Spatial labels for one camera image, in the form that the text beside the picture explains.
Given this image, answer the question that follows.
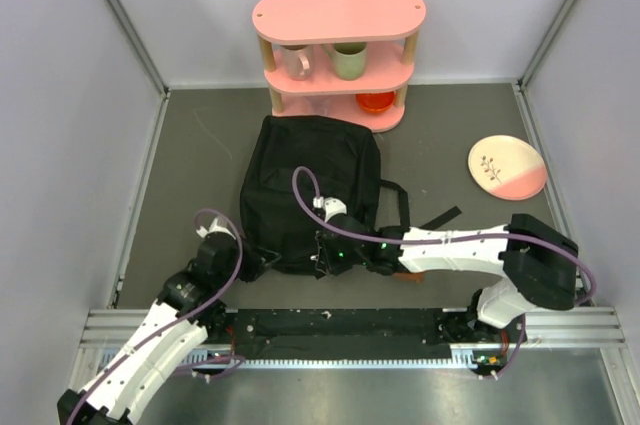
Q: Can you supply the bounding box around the black student backpack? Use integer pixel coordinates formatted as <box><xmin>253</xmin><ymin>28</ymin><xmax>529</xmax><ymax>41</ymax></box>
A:
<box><xmin>239</xmin><ymin>116</ymin><xmax>410</xmax><ymax>277</ymax></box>

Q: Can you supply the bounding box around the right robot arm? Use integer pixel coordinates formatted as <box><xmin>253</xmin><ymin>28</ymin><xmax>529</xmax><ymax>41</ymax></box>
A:
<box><xmin>316</xmin><ymin>213</ymin><xmax>578</xmax><ymax>341</ymax></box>

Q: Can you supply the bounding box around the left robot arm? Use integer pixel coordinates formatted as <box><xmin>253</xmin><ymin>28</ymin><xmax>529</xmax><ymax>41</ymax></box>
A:
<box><xmin>57</xmin><ymin>224</ymin><xmax>283</xmax><ymax>424</ymax></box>

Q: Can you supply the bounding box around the brown leather wallet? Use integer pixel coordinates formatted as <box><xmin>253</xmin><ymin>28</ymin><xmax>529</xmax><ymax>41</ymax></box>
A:
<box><xmin>393</xmin><ymin>273</ymin><xmax>424</xmax><ymax>284</ymax></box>

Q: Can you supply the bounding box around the clear drinking glass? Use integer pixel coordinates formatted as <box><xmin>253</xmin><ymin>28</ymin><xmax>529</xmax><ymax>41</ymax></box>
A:
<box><xmin>310</xmin><ymin>97</ymin><xmax>331</xmax><ymax>117</ymax></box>

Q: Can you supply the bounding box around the orange bowl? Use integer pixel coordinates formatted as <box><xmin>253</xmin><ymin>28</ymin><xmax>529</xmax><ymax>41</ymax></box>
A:
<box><xmin>355</xmin><ymin>91</ymin><xmax>396</xmax><ymax>114</ymax></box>

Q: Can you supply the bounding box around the cream and pink plate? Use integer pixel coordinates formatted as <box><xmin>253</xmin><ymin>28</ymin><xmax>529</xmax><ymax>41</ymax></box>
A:
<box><xmin>467</xmin><ymin>135</ymin><xmax>548</xmax><ymax>201</ymax></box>

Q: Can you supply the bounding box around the green mug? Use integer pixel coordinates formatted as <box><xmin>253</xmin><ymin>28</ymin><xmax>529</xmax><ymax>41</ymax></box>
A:
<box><xmin>321</xmin><ymin>42</ymin><xmax>367</xmax><ymax>81</ymax></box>

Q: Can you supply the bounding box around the pink three-tier shelf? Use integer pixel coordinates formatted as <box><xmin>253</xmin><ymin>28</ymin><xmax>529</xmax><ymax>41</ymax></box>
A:
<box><xmin>252</xmin><ymin>0</ymin><xmax>427</xmax><ymax>133</ymax></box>

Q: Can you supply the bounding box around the pink mug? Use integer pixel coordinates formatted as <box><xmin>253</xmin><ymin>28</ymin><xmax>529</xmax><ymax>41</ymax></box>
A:
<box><xmin>280</xmin><ymin>45</ymin><xmax>314</xmax><ymax>81</ymax></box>

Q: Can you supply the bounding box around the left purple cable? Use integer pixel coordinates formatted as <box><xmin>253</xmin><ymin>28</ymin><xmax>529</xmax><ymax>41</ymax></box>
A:
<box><xmin>64</xmin><ymin>208</ymin><xmax>247</xmax><ymax>425</ymax></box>

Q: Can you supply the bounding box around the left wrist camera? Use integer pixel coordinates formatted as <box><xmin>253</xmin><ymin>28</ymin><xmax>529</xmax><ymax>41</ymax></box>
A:
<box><xmin>196</xmin><ymin>217</ymin><xmax>238</xmax><ymax>240</ymax></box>

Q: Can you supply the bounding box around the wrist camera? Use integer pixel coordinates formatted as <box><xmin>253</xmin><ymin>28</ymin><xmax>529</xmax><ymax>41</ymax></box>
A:
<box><xmin>313</xmin><ymin>196</ymin><xmax>347</xmax><ymax>223</ymax></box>
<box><xmin>196</xmin><ymin>217</ymin><xmax>238</xmax><ymax>240</ymax></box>

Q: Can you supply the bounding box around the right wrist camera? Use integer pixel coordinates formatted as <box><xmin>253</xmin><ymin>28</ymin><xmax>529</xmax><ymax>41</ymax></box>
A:
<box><xmin>313</xmin><ymin>196</ymin><xmax>347</xmax><ymax>223</ymax></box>

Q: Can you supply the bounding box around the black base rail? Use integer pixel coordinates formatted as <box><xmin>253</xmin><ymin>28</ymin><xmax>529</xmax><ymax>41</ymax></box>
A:
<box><xmin>225</xmin><ymin>308</ymin><xmax>520</xmax><ymax>360</ymax></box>

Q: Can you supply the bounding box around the grey cable duct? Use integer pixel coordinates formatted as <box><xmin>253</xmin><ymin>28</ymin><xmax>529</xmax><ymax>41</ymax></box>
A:
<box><xmin>178</xmin><ymin>349</ymin><xmax>506</xmax><ymax>372</ymax></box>

